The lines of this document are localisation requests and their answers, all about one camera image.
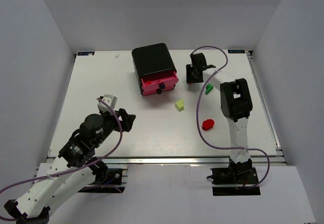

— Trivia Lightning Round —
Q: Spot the yellow-green lego brick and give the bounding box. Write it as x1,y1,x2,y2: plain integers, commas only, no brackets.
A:
175,99,185,111

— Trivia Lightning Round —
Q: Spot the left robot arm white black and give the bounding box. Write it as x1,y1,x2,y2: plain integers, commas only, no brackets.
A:
4,108,136,223

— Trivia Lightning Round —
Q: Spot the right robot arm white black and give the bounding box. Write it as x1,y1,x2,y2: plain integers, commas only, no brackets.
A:
186,53,253,185

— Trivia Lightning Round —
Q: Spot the green small lego piece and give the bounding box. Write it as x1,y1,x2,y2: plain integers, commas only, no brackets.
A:
205,83,214,95

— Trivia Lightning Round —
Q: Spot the pink top drawer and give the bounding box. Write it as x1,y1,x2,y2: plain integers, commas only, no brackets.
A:
141,70,179,91

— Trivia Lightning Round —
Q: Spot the pink drawer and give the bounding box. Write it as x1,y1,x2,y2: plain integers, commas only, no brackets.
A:
141,84,176,96
141,70,179,91

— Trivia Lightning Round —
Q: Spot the right blue corner label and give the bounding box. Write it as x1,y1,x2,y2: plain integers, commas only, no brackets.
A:
227,49,246,54

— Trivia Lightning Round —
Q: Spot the blue corner label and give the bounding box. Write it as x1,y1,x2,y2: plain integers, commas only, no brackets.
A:
77,51,95,56
227,49,246,54

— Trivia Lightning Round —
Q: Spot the black drawer cabinet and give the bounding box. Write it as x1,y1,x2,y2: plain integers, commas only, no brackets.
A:
131,43,177,92

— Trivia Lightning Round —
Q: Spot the pink bottom drawer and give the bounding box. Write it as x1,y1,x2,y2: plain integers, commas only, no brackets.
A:
141,84,176,96

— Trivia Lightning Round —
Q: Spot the red oval lego piece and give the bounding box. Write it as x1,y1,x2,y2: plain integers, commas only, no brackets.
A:
201,119,215,131

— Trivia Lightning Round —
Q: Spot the left blue corner label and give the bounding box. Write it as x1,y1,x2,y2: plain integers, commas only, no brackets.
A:
77,51,95,56

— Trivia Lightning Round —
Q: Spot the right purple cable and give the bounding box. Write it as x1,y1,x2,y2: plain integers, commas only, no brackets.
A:
190,46,271,190

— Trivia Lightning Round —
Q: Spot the purple cable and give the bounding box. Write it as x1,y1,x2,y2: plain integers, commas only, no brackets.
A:
0,97,125,221
190,46,271,190

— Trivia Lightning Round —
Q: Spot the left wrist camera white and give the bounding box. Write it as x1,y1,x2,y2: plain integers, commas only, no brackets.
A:
97,94,117,115

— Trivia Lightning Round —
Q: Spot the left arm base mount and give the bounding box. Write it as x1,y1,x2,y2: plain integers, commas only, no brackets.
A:
79,160,128,194

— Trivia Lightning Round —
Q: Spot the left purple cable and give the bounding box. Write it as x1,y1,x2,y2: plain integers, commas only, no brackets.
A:
0,97,125,221

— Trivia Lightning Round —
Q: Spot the aluminium front rail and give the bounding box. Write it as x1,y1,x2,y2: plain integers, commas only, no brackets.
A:
103,151,286,164

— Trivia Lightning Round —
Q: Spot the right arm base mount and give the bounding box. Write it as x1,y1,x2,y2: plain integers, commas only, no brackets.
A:
207,167,261,196

